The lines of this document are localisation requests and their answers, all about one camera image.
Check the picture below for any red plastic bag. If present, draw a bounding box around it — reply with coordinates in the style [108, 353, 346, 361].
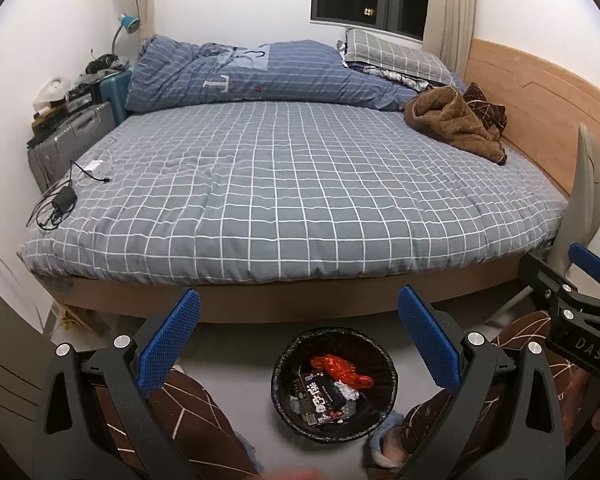
[310, 354, 374, 390]

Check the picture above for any brown cookie box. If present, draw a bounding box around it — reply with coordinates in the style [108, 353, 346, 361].
[294, 372, 347, 427]

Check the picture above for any black lined trash bin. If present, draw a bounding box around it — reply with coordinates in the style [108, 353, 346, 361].
[271, 327, 398, 444]

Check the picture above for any person's right hand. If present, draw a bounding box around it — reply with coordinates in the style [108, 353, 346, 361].
[561, 366, 600, 446]

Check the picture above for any grey chair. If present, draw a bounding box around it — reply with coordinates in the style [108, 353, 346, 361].
[482, 122, 600, 326]

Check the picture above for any person's brown patterned leg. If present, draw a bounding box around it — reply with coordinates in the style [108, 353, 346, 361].
[92, 372, 261, 478]

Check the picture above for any pink slipper foot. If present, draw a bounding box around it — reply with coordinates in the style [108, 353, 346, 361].
[367, 412, 408, 470]

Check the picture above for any grey checked bed sheet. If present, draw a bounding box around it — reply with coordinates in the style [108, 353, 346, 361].
[19, 102, 567, 285]

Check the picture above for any brown fleece blanket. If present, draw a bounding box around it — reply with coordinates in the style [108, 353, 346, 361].
[404, 86, 507, 166]

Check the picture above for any grey suitcase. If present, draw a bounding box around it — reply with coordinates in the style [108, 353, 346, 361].
[27, 102, 116, 192]

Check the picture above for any beige curtain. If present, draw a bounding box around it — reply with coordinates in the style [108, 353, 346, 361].
[422, 0, 476, 76]

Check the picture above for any teal suitcase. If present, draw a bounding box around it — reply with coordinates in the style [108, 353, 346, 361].
[99, 70, 133, 126]

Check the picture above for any blue quilt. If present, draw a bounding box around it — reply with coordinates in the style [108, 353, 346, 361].
[126, 35, 416, 114]

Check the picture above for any grey checked pillow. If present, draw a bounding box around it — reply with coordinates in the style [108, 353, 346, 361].
[344, 28, 454, 86]

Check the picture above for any blue desk lamp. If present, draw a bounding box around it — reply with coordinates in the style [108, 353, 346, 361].
[111, 14, 140, 55]

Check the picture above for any black charger with cable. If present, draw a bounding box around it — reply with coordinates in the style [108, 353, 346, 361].
[26, 160, 81, 232]

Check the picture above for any white charger with cable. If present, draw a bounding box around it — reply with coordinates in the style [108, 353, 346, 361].
[78, 150, 114, 186]

